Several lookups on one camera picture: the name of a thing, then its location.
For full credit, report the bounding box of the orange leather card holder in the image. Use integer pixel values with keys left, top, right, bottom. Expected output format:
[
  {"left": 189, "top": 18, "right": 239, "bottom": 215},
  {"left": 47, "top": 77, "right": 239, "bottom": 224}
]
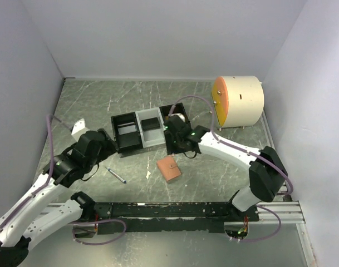
[{"left": 156, "top": 155, "right": 181, "bottom": 183}]

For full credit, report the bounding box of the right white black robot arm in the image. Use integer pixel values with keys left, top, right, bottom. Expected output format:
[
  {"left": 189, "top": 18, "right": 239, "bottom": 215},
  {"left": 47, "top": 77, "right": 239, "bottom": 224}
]
[{"left": 164, "top": 115, "right": 288, "bottom": 221}]

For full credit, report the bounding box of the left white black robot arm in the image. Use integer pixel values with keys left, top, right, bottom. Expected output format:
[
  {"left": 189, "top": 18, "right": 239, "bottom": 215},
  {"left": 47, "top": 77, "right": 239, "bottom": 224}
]
[{"left": 0, "top": 129, "right": 117, "bottom": 266}]

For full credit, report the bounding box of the black white three-compartment tray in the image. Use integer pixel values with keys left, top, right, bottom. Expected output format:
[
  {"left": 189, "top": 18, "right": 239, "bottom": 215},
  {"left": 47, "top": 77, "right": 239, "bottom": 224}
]
[{"left": 111, "top": 105, "right": 181, "bottom": 154}]

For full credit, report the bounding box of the cream cylinder with orange lid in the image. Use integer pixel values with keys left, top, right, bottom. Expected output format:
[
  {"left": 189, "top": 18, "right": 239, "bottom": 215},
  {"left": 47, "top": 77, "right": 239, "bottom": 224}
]
[{"left": 211, "top": 76, "right": 264, "bottom": 128}]

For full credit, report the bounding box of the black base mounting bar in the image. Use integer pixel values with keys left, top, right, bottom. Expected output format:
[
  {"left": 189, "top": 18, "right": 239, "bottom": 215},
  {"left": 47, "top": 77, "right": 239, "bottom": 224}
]
[{"left": 60, "top": 201, "right": 259, "bottom": 234}]

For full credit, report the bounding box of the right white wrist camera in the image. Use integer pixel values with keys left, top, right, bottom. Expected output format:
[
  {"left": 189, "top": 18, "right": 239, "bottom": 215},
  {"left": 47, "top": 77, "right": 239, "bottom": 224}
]
[{"left": 168, "top": 113, "right": 186, "bottom": 121}]

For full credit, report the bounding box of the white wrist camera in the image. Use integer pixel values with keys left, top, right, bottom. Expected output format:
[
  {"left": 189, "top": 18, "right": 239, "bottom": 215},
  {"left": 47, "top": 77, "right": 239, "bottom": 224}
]
[
  {"left": 168, "top": 113, "right": 186, "bottom": 121},
  {"left": 71, "top": 118, "right": 89, "bottom": 142}
]

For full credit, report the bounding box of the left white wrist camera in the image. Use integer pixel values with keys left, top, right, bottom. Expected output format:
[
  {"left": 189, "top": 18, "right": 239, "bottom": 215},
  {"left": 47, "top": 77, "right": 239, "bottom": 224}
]
[{"left": 71, "top": 118, "right": 89, "bottom": 142}]

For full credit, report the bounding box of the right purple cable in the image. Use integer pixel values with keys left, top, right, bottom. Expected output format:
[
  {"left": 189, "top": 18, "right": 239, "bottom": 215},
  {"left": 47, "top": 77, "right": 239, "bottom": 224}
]
[{"left": 170, "top": 96, "right": 294, "bottom": 243}]

